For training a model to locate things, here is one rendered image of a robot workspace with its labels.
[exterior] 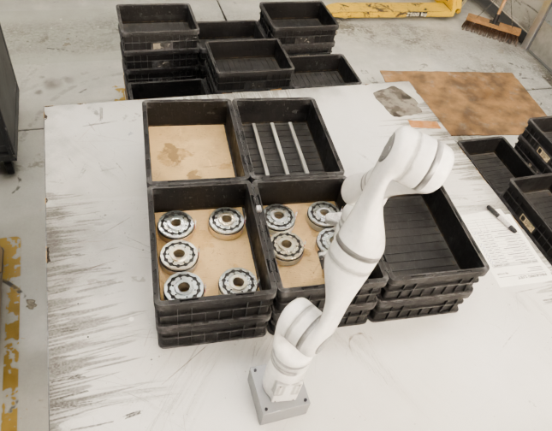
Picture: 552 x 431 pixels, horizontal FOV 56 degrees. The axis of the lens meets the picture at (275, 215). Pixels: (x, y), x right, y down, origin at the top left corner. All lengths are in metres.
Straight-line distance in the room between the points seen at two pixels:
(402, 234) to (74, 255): 0.99
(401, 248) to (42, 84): 2.61
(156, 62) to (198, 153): 1.28
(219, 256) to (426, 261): 0.61
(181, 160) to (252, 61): 1.27
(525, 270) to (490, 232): 0.18
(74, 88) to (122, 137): 1.53
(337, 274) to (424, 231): 0.75
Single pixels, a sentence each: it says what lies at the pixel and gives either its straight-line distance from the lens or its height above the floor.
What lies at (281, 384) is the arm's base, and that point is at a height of 0.87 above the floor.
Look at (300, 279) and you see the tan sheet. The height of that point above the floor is 0.83.
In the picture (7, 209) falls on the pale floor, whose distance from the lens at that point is 2.82.
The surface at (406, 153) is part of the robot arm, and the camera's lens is 0.85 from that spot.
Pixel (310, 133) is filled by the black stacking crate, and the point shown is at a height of 0.83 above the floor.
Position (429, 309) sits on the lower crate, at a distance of 1.62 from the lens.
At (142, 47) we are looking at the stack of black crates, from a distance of 2.91.
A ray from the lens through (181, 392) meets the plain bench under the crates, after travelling 1.40.
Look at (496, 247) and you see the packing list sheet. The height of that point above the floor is 0.70.
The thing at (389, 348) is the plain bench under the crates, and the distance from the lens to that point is 1.55.
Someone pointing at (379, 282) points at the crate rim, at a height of 0.93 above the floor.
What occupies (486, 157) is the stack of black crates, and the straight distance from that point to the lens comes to 3.05.
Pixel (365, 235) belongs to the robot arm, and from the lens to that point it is 0.91.
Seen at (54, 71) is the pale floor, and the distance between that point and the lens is 3.69.
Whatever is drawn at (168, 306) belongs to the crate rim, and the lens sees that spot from 1.25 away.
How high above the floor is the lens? 1.99
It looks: 48 degrees down
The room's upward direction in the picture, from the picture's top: 11 degrees clockwise
